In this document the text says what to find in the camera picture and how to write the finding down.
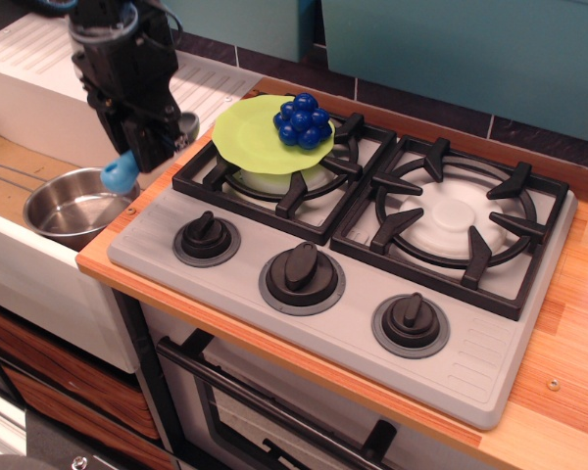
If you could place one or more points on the black right burner grate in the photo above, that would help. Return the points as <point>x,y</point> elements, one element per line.
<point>502,283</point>

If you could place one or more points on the blue toy blueberry cluster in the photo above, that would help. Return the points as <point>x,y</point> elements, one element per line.
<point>302,122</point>

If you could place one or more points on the white burner cap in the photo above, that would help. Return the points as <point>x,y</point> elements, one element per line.
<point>450,209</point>
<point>320,179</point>

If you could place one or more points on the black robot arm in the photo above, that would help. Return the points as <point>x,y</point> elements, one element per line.
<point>103,13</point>

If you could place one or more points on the grey toy stove top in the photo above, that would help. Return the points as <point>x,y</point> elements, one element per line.
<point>470,379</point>

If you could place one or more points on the toy oven door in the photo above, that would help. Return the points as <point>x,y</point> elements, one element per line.
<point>252,414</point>

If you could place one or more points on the light green plate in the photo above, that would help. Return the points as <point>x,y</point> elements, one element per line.
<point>245,136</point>

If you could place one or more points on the white right burner cap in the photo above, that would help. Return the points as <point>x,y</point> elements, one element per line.
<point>450,209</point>

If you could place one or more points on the black right stove knob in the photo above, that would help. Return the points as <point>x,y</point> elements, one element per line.
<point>411,326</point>

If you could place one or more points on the black stove knob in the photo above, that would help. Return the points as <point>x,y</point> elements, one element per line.
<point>206,241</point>
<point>302,281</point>
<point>411,326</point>

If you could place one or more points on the stainless steel pot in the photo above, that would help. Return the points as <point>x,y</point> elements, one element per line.
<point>70,209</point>

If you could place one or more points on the black left stove knob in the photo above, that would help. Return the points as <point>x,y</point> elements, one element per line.
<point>206,241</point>

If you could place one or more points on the wooden drawer front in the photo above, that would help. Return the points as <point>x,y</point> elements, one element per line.
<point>80,392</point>

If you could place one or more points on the black left burner grate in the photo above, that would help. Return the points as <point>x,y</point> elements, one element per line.
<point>307,203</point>

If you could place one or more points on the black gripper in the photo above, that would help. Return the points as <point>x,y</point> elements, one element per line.
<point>132,65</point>

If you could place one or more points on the black oven door handle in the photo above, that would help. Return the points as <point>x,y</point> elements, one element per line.
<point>190,357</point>

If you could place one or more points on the black burner grate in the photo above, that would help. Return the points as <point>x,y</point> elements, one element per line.
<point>502,283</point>
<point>307,203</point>

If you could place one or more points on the black middle stove knob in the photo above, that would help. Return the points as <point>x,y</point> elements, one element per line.
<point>302,281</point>

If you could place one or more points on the grey spoon with blue handle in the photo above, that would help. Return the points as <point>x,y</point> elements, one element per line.
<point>121,174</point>

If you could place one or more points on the white left burner cap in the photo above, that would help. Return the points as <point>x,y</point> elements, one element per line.
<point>320,179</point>

